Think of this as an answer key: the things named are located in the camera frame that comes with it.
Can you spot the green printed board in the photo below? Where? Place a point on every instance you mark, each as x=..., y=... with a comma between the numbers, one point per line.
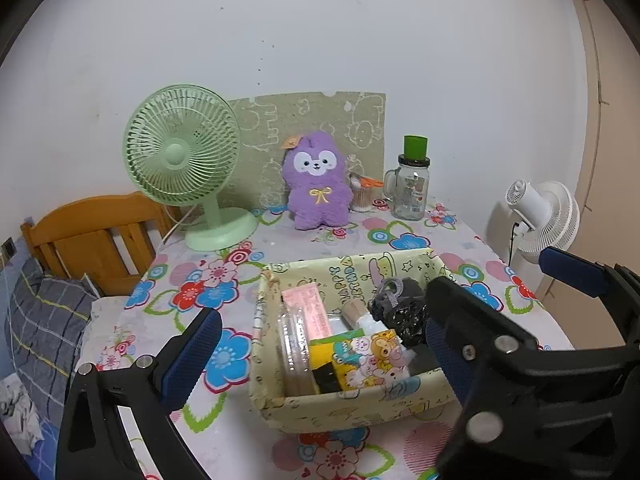
x=260, y=120

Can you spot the beige door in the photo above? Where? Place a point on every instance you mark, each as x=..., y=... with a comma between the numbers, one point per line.
x=610, y=160

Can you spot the green orange tissue pack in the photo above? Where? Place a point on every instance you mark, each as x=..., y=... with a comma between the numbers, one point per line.
x=325, y=360

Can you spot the grey scrunchie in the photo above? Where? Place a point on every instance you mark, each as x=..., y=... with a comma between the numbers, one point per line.
x=391, y=287

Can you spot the grey plaid pillow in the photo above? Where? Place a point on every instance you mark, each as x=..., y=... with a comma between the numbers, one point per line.
x=45, y=320

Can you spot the yellow printed fabric storage box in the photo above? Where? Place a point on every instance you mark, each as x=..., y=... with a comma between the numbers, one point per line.
x=325, y=412

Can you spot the white crumpled cloth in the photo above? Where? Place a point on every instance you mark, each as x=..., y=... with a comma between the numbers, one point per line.
x=20, y=410

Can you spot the black plastic bag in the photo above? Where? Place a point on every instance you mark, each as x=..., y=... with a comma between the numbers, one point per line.
x=405, y=320

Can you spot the white standing fan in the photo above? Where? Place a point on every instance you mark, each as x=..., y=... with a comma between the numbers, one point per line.
x=545, y=225

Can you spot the green desk fan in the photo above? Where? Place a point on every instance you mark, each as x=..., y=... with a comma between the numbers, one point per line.
x=175, y=155

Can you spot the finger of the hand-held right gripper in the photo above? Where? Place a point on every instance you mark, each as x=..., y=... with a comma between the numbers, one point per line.
x=575, y=270
x=480, y=320

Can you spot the cartoon printed packet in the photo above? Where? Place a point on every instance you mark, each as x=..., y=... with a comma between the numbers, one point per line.
x=372, y=360

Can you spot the pink packet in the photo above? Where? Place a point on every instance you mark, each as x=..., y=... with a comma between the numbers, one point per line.
x=310, y=310

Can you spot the blue bedsheet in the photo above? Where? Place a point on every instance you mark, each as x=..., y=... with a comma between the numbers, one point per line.
x=45, y=445

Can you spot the wooden chair back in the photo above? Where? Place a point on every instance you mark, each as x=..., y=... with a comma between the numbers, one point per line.
x=85, y=220

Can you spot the clear plastic container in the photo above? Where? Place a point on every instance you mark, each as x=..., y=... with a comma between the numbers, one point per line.
x=295, y=360

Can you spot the glass mug jar green lid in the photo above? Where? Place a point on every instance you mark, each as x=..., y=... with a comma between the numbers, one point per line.
x=412, y=195

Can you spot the tan roll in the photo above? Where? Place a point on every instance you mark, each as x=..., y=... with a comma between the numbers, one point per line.
x=350, y=310

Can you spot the white tissue pack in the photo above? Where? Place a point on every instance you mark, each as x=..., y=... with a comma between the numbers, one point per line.
x=371, y=322

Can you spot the clear cotton swab jar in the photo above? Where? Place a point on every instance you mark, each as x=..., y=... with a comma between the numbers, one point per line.
x=362, y=200

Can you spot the purple plush toy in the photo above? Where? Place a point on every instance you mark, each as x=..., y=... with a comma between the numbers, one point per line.
x=317, y=205

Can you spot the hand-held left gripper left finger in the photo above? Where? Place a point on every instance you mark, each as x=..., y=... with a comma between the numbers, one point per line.
x=192, y=355

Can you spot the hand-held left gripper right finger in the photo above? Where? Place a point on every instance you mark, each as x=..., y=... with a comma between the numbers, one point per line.
x=442, y=360

